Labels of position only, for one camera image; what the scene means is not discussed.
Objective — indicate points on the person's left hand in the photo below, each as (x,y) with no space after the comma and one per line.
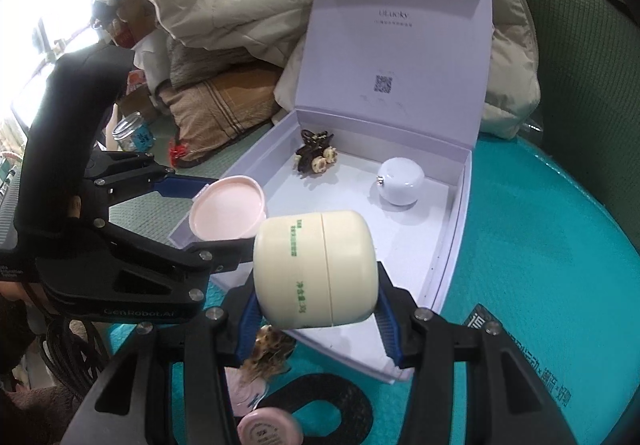
(75,207)

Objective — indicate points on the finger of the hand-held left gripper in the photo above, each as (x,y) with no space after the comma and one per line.
(150,250)
(180,186)

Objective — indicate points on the red plastic tag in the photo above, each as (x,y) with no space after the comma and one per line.
(176,154)

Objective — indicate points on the glass jar with blue label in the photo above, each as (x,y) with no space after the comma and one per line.
(135,135)

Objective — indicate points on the brown fleece blanket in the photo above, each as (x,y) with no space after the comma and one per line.
(40,415)

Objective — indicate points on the dark flower hair claw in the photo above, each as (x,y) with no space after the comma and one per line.
(312,160)

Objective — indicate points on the grey-brown knitted cloth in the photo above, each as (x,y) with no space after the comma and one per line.
(200,60)

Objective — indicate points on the clear round compact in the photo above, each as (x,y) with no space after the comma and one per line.
(245,397)

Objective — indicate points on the teal bubble mailer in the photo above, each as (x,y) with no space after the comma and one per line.
(525,250)

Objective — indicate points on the cream jar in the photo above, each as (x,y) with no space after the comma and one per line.
(310,270)

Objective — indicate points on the beige down jacket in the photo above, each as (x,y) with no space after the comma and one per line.
(225,0)

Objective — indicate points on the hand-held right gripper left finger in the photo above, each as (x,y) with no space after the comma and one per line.
(247,325)

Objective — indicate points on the small pale pink compact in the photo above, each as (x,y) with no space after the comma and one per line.
(270,427)

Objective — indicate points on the amber flower hair claw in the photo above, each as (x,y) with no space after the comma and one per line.
(270,350)

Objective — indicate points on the white gift box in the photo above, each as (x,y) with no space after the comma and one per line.
(350,75)

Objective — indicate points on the green quilted sofa cover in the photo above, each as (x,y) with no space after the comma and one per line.
(575,75)

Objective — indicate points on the brown striped pillow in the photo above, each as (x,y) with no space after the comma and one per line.
(215,105)

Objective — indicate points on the white domed jar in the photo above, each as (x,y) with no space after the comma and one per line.
(400,180)

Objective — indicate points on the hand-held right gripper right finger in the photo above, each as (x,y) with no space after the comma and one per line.
(387,320)

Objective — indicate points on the white crumpled paper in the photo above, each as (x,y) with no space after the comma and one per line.
(150,55)

